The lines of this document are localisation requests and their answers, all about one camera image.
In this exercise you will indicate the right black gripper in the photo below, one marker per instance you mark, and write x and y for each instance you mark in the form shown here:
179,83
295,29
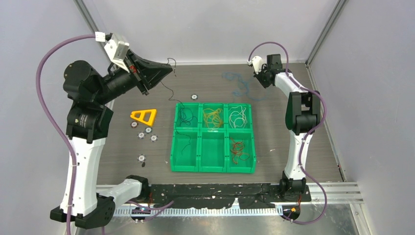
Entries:
265,84

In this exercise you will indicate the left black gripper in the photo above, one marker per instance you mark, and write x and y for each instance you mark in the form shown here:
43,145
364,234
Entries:
151,72

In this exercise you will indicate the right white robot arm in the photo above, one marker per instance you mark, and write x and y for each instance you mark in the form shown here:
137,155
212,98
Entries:
301,118

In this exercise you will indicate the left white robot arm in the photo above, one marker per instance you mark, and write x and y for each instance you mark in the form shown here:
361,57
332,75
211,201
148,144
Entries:
87,128

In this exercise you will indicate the yellow triangular plastic piece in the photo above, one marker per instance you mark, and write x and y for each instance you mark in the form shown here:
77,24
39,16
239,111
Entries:
146,117

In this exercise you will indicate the red poker chip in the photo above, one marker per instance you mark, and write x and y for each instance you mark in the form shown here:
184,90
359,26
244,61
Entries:
134,124

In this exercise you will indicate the poker chip left middle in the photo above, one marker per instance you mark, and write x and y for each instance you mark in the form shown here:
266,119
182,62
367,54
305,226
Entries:
141,135

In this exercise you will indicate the poker chip right middle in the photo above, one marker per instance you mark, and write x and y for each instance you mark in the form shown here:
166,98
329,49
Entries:
153,138

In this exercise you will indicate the green six-compartment bin tray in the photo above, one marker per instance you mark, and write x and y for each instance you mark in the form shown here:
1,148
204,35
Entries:
213,138

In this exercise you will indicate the poker chip lowest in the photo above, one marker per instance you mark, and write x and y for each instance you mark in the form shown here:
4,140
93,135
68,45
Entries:
141,158

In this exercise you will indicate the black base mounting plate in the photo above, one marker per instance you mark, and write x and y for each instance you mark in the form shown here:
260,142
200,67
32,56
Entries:
218,196

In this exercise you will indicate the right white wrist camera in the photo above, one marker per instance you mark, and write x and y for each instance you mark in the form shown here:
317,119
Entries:
256,63

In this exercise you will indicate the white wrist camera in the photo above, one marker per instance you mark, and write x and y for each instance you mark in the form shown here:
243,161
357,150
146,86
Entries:
116,47
256,63

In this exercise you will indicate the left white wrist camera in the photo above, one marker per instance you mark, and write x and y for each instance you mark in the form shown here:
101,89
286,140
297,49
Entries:
116,47

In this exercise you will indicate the aluminium front rail frame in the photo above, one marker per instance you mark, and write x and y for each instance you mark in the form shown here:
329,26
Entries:
242,209

